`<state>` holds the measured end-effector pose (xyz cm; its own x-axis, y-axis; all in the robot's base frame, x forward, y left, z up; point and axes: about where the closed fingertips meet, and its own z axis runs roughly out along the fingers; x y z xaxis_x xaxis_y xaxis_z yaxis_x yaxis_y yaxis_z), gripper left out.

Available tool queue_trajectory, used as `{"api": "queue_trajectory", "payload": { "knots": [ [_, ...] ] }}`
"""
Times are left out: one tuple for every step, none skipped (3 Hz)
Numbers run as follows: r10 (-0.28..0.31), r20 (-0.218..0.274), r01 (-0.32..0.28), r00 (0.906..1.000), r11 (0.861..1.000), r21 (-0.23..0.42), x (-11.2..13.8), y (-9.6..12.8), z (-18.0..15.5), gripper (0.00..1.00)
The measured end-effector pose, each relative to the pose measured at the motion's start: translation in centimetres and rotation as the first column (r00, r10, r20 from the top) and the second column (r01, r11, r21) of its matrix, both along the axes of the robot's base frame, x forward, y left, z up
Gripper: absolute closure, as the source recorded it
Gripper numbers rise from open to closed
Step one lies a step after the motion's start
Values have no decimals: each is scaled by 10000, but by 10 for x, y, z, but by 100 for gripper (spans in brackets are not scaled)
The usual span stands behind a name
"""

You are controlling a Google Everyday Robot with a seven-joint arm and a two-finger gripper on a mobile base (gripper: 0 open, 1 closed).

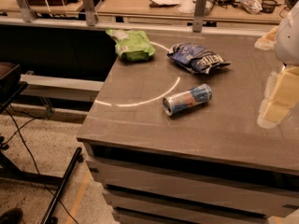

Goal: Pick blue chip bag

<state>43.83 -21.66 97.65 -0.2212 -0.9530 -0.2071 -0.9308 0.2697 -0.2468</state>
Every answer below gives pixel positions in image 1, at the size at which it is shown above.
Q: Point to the middle metal post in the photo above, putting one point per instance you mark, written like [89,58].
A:
[91,17]

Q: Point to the blue silver energy drink can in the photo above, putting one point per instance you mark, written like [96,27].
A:
[187,99]

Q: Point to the dark chair seat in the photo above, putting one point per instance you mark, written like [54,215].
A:
[10,84]

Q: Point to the right metal post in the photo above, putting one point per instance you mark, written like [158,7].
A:
[198,17]

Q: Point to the left metal post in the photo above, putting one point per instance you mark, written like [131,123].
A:
[27,13]

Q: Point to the green chip bag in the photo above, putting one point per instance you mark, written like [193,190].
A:
[131,45]

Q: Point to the grey drawer cabinet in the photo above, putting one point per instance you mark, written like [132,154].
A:
[210,164]

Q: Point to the black round cup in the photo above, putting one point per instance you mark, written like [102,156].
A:
[268,6]

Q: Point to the metal post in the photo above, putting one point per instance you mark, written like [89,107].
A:
[91,17]
[198,17]
[27,13]

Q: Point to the white papers on desk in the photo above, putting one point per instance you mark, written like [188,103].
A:
[184,6]

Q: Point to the black shoe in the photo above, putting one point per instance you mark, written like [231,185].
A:
[12,216]

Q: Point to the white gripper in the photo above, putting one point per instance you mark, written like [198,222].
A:
[288,41]

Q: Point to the black stand base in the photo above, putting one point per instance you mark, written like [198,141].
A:
[10,171]

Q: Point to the blue chip bag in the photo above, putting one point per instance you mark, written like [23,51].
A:
[196,59]

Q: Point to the white snack packet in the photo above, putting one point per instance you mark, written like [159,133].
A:
[251,6]

